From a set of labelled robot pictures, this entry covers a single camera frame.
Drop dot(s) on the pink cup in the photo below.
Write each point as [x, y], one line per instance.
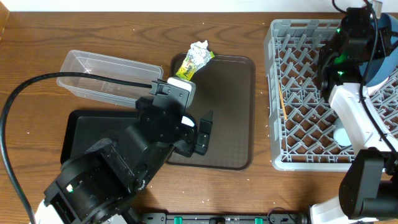
[374, 89]

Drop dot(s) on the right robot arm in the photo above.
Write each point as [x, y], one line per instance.
[361, 55]

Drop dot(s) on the yellow green snack packet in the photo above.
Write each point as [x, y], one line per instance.
[186, 70]

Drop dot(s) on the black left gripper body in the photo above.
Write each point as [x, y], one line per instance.
[193, 137]

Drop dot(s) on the dark blue bowl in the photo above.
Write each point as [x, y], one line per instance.
[381, 68]

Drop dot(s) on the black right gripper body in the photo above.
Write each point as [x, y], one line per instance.
[325, 64]

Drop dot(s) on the light blue rice bowl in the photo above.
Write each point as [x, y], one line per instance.
[188, 121]

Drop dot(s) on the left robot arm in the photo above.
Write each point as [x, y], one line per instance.
[110, 156]

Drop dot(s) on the black tray bin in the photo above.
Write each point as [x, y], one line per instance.
[85, 128]

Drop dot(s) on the grey plastic dishwasher rack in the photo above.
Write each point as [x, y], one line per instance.
[304, 142]

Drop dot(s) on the wooden chopstick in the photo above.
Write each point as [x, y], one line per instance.
[282, 102]

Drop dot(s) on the clear plastic bin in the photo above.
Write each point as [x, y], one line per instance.
[110, 67]

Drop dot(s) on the brown serving tray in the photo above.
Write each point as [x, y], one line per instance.
[226, 86]

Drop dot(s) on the light blue cup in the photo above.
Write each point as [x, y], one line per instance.
[340, 136]

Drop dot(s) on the crumpled foil wrapper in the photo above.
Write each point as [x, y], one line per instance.
[199, 53]

